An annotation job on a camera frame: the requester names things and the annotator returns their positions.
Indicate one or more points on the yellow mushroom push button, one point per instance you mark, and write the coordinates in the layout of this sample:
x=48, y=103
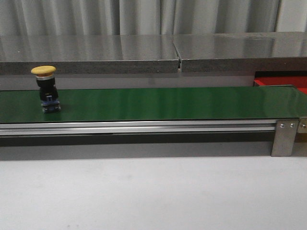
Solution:
x=48, y=92

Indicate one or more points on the grey stone slab left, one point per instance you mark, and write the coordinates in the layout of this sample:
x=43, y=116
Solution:
x=88, y=54

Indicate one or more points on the grey stone slab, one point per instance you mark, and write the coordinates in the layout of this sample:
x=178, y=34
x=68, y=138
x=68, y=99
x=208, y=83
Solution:
x=247, y=52
x=88, y=54

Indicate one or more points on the grey stone slab right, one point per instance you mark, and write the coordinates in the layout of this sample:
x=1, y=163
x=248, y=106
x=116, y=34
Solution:
x=247, y=52

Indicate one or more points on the green conveyor belt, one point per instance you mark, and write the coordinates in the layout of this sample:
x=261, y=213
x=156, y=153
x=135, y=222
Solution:
x=266, y=102

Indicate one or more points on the red plastic tray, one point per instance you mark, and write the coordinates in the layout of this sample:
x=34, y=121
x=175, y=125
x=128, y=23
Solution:
x=300, y=82

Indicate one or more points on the grey curtain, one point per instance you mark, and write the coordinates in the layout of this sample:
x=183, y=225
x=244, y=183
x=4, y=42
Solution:
x=136, y=17

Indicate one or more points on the aluminium conveyor frame rail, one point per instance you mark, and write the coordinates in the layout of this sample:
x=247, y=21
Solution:
x=70, y=128

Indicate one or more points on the steel conveyor support bracket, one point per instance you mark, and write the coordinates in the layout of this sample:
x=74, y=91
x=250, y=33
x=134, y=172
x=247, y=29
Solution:
x=287, y=133

